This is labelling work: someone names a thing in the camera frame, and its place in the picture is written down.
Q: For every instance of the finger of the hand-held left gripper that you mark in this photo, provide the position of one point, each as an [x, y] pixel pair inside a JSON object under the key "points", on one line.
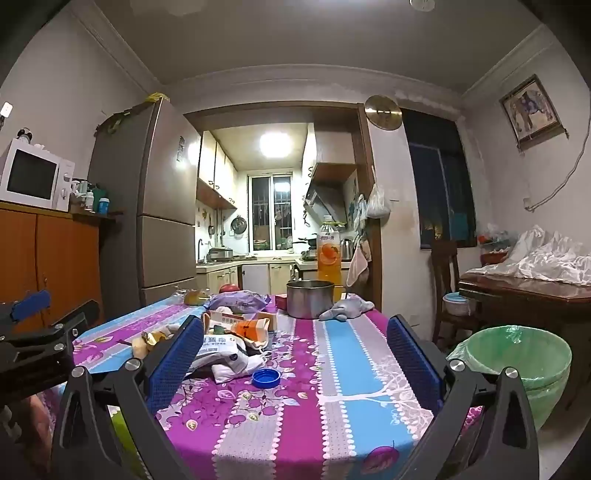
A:
{"points": [[69, 325], [32, 303]]}

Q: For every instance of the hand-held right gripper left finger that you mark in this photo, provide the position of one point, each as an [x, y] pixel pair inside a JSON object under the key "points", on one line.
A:
{"points": [[175, 364]]}

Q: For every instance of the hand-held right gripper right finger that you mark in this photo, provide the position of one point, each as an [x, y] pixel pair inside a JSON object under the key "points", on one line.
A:
{"points": [[413, 364]]}

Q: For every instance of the white printed packet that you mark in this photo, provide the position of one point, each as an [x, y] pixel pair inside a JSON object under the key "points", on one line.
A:
{"points": [[217, 345]]}

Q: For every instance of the orange white wrapper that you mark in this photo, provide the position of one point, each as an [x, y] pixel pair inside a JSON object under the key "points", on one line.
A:
{"points": [[249, 328]]}

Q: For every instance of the green trash bin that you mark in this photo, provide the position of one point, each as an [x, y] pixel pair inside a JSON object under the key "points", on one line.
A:
{"points": [[531, 350]]}

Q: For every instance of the orange wooden cabinet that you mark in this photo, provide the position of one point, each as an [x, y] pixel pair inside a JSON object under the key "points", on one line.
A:
{"points": [[55, 258]]}

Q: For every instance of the bread in clear bag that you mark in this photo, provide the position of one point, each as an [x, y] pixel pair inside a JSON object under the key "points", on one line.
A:
{"points": [[196, 296]]}

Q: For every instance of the red white carton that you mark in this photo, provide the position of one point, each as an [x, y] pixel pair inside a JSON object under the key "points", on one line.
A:
{"points": [[231, 318]]}

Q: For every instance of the blue white basin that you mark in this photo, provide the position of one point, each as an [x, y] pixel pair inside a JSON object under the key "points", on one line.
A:
{"points": [[455, 302]]}

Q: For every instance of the grey glove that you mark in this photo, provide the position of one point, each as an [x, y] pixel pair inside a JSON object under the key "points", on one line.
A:
{"points": [[346, 308]]}

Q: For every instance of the purple plastic bag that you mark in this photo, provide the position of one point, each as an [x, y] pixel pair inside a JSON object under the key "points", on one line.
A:
{"points": [[238, 302]]}

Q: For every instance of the blue bottle cap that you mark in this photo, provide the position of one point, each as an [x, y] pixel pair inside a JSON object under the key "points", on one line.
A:
{"points": [[265, 377]]}

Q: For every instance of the dark wooden chair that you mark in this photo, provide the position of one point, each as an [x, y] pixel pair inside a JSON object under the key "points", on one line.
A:
{"points": [[443, 277]]}

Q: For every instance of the red apple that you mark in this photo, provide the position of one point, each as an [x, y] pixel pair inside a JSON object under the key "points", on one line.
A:
{"points": [[229, 288]]}

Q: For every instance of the hanging pink towel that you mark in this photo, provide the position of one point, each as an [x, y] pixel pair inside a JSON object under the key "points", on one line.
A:
{"points": [[358, 270]]}

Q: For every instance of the kitchen base cabinets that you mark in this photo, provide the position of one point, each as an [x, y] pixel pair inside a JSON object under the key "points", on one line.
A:
{"points": [[254, 277]]}

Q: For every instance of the metal pot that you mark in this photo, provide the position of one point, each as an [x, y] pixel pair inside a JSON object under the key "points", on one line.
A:
{"points": [[309, 300]]}

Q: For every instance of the white microwave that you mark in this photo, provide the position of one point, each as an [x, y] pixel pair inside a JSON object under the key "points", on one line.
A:
{"points": [[32, 175]]}

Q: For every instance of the brown wooden dining table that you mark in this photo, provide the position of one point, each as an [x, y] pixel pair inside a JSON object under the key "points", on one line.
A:
{"points": [[526, 300]]}

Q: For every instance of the red bowl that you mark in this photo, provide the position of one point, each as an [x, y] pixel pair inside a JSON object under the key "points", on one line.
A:
{"points": [[491, 256]]}

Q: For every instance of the orange juice bottle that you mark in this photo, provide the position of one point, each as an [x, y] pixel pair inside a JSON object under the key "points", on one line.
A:
{"points": [[328, 258]]}

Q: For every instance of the silver refrigerator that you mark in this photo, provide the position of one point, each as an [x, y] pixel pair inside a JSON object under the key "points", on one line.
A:
{"points": [[157, 207]]}

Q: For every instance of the hanging white plastic bag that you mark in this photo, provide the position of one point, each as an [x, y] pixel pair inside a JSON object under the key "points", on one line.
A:
{"points": [[378, 201]]}

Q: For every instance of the white plastic sheet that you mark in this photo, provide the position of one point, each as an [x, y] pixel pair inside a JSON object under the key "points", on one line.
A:
{"points": [[549, 258]]}

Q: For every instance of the dark room window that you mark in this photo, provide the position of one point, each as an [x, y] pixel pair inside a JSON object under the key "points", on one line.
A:
{"points": [[441, 194]]}

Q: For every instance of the kitchen window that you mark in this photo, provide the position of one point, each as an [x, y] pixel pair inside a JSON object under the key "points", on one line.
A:
{"points": [[272, 207]]}

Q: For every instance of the range hood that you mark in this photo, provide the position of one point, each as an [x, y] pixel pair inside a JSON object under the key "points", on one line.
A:
{"points": [[323, 198]]}

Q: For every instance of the kitchen ceiling light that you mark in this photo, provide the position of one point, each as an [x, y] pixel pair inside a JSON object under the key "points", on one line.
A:
{"points": [[275, 143]]}

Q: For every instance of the kitchen wall cupboards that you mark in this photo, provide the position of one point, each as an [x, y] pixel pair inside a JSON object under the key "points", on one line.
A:
{"points": [[214, 170]]}

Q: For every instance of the round gold wall clock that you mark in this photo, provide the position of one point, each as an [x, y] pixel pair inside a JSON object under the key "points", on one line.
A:
{"points": [[382, 112]]}

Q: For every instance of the framed wall picture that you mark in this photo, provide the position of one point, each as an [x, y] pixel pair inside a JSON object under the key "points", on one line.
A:
{"points": [[531, 110]]}

